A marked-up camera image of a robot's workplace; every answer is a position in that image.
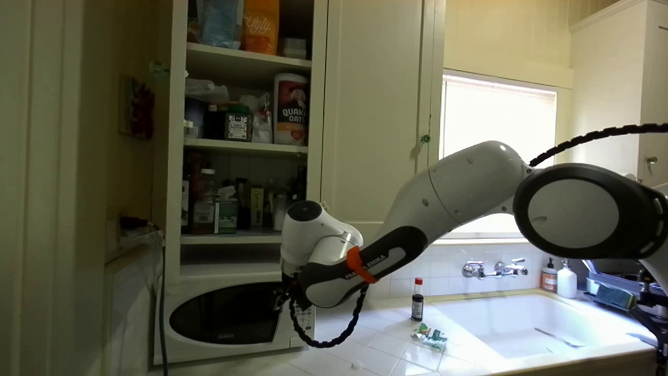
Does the bright kitchen window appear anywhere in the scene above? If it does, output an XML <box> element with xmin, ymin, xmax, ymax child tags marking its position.
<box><xmin>439</xmin><ymin>66</ymin><xmax>561</xmax><ymax>245</ymax></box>

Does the white kitchen sink basin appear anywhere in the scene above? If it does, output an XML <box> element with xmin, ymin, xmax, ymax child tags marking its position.
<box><xmin>427</xmin><ymin>290</ymin><xmax>663</xmax><ymax>365</ymax></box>

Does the cream tall wall cabinet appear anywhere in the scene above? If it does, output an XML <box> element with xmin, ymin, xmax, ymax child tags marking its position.
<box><xmin>568</xmin><ymin>0</ymin><xmax>668</xmax><ymax>189</ymax></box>

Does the tan food box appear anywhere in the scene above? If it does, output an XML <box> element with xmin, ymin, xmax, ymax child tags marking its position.
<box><xmin>249</xmin><ymin>183</ymin><xmax>270</xmax><ymax>231</ymax></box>

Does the brown soap bottle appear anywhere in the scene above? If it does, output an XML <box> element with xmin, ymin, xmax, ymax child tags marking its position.
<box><xmin>541</xmin><ymin>258</ymin><xmax>560</xmax><ymax>294</ymax></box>

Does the brown glass jar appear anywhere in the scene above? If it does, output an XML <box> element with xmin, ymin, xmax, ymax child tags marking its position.
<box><xmin>190</xmin><ymin>168</ymin><xmax>217</xmax><ymax>237</ymax></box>

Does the red wall hanging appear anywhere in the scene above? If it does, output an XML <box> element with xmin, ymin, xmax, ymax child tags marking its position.
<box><xmin>126</xmin><ymin>74</ymin><xmax>160</xmax><ymax>140</ymax></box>

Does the slim dark bottle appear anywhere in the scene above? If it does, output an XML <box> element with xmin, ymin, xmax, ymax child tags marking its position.
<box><xmin>236</xmin><ymin>175</ymin><xmax>256</xmax><ymax>234</ymax></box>

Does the dark sauce bottle red cap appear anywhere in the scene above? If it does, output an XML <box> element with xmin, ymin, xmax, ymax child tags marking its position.
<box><xmin>410</xmin><ymin>276</ymin><xmax>428</xmax><ymax>324</ymax></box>

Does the green white food box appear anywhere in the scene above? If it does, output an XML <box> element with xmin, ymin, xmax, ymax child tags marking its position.
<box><xmin>216</xmin><ymin>181</ymin><xmax>240</xmax><ymax>237</ymax></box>

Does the cream cabinet door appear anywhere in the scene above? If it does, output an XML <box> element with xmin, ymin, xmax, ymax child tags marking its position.
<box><xmin>320</xmin><ymin>0</ymin><xmax>447</xmax><ymax>225</ymax></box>

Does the chrome tap handle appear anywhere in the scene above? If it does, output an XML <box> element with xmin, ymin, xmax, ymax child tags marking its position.
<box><xmin>462</xmin><ymin>259</ymin><xmax>488</xmax><ymax>281</ymax></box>

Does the white microwave oven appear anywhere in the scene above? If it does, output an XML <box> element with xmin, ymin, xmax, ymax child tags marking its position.
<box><xmin>153</xmin><ymin>281</ymin><xmax>292</xmax><ymax>365</ymax></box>

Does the orange cable strap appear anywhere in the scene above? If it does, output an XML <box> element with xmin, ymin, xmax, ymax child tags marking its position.
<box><xmin>347</xmin><ymin>245</ymin><xmax>379</xmax><ymax>284</ymax></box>

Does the white food packet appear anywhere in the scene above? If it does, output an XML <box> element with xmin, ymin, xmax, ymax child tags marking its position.
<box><xmin>270</xmin><ymin>190</ymin><xmax>292</xmax><ymax>237</ymax></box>
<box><xmin>249</xmin><ymin>93</ymin><xmax>275</xmax><ymax>146</ymax></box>

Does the orange food box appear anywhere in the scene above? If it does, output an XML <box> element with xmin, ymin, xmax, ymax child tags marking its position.
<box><xmin>240</xmin><ymin>0</ymin><xmax>283</xmax><ymax>56</ymax></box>

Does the white plastic bag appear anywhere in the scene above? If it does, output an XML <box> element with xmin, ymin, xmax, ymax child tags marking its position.
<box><xmin>185</xmin><ymin>77</ymin><xmax>233</xmax><ymax>104</ymax></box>

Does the red white cylindrical canister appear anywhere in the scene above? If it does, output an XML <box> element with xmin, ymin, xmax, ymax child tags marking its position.
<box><xmin>271</xmin><ymin>72</ymin><xmax>312</xmax><ymax>148</ymax></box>

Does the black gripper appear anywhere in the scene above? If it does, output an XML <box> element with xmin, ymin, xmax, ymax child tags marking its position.
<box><xmin>281</xmin><ymin>271</ymin><xmax>312</xmax><ymax>313</ymax></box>

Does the small dark food box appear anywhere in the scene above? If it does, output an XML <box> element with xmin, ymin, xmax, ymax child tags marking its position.
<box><xmin>281</xmin><ymin>33</ymin><xmax>312</xmax><ymax>60</ymax></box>

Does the clear green printed wrapper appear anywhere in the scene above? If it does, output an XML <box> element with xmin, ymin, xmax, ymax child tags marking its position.
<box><xmin>407</xmin><ymin>322</ymin><xmax>449</xmax><ymax>354</ymax></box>

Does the dark jar white label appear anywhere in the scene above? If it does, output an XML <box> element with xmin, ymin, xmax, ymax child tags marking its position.
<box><xmin>222</xmin><ymin>102</ymin><xmax>256</xmax><ymax>144</ymax></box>

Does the blue food bag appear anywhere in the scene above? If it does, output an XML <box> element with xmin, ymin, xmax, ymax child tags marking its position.
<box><xmin>197</xmin><ymin>0</ymin><xmax>247</xmax><ymax>50</ymax></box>

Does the chrome faucet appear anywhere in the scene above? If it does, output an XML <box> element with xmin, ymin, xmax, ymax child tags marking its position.
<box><xmin>493</xmin><ymin>258</ymin><xmax>531</xmax><ymax>281</ymax></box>

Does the cream upper kitchen cabinet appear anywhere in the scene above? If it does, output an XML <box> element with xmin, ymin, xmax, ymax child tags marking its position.
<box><xmin>166</xmin><ymin>0</ymin><xmax>331</xmax><ymax>277</ymax></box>

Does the white soap bottle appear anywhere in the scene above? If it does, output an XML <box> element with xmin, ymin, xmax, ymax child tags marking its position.
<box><xmin>555</xmin><ymin>259</ymin><xmax>580</xmax><ymax>301</ymax></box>

